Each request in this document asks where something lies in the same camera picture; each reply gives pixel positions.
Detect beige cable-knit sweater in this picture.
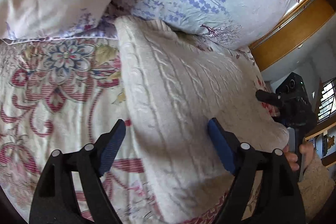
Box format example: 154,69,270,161
114,16,289,223

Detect person's right hand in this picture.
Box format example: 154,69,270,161
282,142,316,172

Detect floral bed sheet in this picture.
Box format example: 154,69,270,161
0,13,274,224

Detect wooden headboard frame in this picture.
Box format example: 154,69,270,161
249,0,335,71

